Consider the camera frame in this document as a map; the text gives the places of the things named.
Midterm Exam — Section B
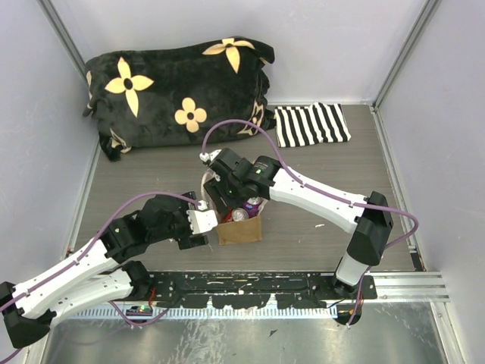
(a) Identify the black white striped cloth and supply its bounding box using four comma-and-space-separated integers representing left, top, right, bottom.
274, 102, 352, 148

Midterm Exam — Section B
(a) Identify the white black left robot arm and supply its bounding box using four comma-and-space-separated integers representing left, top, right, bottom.
1, 192, 218, 350

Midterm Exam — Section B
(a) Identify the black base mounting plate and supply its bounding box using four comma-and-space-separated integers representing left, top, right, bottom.
108, 270, 380, 309

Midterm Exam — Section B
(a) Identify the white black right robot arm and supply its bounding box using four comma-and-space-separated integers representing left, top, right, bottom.
199, 148, 393, 299

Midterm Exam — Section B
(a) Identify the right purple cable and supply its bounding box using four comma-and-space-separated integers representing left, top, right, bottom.
201, 119, 420, 329

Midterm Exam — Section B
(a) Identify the red cola can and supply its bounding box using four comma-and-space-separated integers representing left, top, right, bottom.
222, 212, 233, 224

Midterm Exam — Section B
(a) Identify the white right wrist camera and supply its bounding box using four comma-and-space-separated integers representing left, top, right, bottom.
199, 149, 221, 181

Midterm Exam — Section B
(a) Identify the burlap watermelon canvas bag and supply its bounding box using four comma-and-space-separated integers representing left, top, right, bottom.
201, 169, 268, 246

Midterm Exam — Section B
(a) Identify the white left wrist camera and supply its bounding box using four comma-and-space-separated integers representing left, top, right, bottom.
186, 200, 219, 235

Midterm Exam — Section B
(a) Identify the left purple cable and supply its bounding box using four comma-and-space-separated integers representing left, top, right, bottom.
0, 191, 202, 364

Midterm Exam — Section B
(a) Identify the purple cable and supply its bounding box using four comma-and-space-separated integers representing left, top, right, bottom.
0, 191, 202, 364
201, 119, 420, 329

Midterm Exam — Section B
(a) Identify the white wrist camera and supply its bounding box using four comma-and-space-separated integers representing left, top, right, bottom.
186, 200, 219, 235
199, 149, 221, 181

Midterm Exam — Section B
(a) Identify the white slotted cable duct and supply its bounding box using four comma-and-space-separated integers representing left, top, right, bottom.
72, 304, 338, 320

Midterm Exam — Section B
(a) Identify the black floral plush blanket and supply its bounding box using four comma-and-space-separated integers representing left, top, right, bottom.
83, 36, 276, 162

